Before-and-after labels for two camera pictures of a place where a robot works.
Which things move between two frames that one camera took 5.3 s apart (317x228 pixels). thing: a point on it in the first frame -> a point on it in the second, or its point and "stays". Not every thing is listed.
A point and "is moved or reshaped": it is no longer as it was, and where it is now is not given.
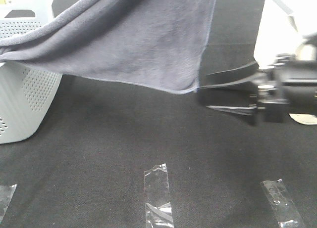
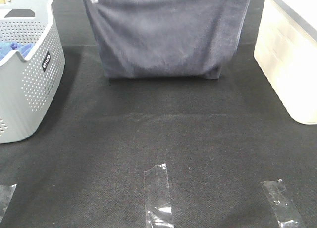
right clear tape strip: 287,214 stays
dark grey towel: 153,38 is moved or reshaped
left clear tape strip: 6,194 stays
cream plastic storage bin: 287,17 stays
